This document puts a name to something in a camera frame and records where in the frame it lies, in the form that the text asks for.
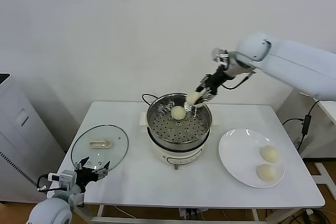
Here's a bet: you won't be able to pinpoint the black camera cable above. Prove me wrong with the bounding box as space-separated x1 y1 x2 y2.
36 174 62 193
220 70 257 90

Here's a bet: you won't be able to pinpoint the cream electric cooker base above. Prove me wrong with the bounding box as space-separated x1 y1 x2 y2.
138 119 220 172

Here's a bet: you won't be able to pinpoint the white power strip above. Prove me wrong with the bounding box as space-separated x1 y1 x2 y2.
179 207 208 220

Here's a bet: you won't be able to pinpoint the glass lid cream handle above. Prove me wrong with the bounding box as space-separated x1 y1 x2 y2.
70 124 129 176

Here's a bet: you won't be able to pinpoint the black cooker power cable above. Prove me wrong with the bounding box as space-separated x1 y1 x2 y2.
141 93 158 106

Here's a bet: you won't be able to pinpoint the black adapter box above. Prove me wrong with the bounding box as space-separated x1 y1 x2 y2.
301 115 312 137

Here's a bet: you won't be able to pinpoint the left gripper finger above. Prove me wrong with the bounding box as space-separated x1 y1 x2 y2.
96 161 111 179
74 157 90 172

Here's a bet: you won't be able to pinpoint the black left camera cable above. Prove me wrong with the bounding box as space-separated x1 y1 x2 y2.
36 174 62 193

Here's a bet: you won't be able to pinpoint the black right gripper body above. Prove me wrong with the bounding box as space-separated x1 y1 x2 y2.
207 66 234 91

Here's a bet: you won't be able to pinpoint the white metal stand base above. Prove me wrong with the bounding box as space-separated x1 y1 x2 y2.
313 162 332 184

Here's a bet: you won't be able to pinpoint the black right camera cable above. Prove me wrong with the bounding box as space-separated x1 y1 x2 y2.
220 70 257 90

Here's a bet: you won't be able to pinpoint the white floor cabinet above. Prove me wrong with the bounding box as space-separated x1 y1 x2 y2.
0 73 66 204

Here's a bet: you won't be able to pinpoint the stainless steel steamer basket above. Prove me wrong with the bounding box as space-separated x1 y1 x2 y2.
138 92 220 152

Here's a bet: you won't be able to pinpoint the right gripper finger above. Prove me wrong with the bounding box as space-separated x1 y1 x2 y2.
201 89 218 103
195 74 211 92

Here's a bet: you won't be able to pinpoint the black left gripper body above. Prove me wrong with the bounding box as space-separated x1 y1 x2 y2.
75 167 99 187

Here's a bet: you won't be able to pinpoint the white steamed baozi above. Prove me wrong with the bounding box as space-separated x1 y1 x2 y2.
256 163 278 182
171 105 186 120
259 145 279 162
185 92 202 105

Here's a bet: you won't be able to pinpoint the black floor cables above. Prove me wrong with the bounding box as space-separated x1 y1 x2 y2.
265 208 336 224

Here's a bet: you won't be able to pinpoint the white round plate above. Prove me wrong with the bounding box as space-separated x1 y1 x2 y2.
218 128 286 188

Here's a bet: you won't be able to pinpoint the white metal table frame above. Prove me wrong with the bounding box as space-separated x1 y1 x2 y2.
69 202 266 224

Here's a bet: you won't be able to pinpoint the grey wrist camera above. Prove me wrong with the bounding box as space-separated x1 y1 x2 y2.
212 47 229 65
48 170 77 190

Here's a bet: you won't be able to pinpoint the white floor cable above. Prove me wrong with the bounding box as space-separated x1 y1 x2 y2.
114 206 137 219

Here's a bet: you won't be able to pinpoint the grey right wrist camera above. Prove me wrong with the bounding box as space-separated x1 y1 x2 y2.
212 47 229 65

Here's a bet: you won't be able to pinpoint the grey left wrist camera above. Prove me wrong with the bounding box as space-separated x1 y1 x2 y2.
48 170 77 190

